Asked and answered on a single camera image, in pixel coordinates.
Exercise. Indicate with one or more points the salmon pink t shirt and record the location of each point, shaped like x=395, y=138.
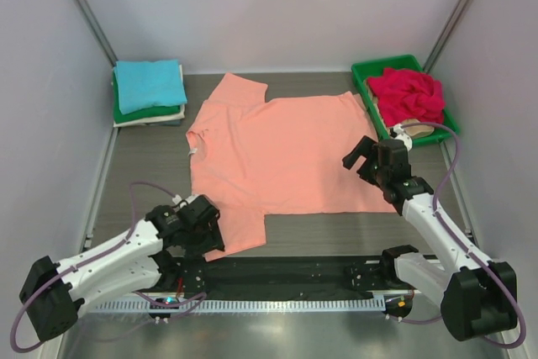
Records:
x=253, y=157

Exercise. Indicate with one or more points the slotted cable duct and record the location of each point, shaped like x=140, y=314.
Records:
x=136, y=305

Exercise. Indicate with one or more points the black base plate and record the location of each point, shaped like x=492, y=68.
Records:
x=288, y=278

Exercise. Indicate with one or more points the folded green shirt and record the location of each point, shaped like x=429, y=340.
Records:
x=143, y=114

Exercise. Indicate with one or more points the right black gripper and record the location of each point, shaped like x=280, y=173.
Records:
x=366, y=147

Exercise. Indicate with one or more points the tan t shirt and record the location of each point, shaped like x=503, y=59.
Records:
x=415, y=132

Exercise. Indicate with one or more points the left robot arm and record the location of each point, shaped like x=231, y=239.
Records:
x=56, y=294

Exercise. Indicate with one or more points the left corner frame post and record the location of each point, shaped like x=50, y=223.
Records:
x=97, y=30

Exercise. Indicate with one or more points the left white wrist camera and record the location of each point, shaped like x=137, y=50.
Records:
x=179, y=202

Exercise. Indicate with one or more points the folded white shirt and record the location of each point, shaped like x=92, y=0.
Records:
x=155, y=119

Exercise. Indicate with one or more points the corner frame post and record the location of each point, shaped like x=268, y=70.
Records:
x=97, y=30
x=455, y=18

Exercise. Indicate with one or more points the red t shirt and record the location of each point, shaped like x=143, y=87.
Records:
x=404, y=94

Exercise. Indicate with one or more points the right corner frame post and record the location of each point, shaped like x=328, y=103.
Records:
x=455, y=18

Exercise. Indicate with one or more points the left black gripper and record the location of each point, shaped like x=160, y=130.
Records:
x=213, y=240

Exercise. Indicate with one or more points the green plastic tray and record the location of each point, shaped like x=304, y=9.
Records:
x=362, y=70

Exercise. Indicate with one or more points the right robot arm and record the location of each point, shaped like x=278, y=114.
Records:
x=476, y=295

